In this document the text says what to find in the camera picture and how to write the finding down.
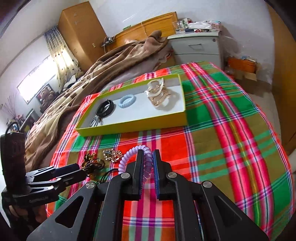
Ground amber beaded hair tie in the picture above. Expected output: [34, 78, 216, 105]
[81, 152, 106, 179]

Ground light blue spiral hair tie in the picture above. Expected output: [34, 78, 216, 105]
[117, 93, 137, 109]

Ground clear pink hair claw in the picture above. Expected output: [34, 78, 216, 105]
[145, 77, 171, 107]

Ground purple spiral hair tie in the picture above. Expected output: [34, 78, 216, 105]
[117, 145, 154, 182]

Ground wooden wardrobe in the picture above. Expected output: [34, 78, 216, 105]
[58, 1, 106, 72]

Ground wooden door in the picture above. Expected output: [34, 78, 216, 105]
[268, 6, 295, 155]

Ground wooden headboard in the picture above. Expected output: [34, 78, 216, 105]
[106, 11, 178, 51]

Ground drinking glass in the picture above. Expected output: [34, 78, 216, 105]
[172, 21, 185, 34]

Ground brown fleece blanket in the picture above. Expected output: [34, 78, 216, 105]
[24, 30, 171, 172]

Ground gold chain hair clip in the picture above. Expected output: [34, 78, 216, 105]
[103, 148, 123, 163]

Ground white bedside cabinet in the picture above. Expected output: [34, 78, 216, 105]
[168, 31, 223, 69]

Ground black elastic with bead charm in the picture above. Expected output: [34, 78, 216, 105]
[96, 168, 118, 185]

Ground dotted curtain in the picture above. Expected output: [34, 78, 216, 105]
[44, 26, 81, 92]

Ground green shallow cardboard box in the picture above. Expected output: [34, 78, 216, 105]
[76, 74, 187, 137]

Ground orange storage box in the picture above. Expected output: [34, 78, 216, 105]
[227, 57, 257, 73]

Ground grey elastic hair ties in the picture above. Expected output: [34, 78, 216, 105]
[89, 115, 105, 128]

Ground colourful plaid tablecloth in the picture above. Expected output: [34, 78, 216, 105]
[51, 62, 295, 240]

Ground black leather bracelet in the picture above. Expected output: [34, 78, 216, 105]
[95, 99, 115, 119]

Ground teddy bear picture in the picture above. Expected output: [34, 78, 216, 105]
[36, 84, 56, 104]

